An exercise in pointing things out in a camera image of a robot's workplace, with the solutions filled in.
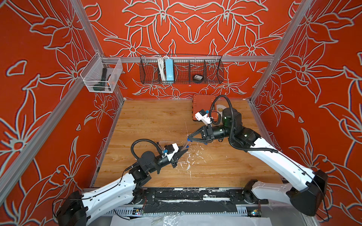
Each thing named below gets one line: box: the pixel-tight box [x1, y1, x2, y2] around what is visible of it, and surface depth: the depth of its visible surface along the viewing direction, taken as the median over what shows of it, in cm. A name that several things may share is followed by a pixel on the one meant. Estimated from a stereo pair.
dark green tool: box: [92, 67, 107, 92], surface depth 82 cm
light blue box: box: [164, 58, 175, 82], surface depth 91 cm
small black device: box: [192, 73, 204, 81], surface depth 97 cm
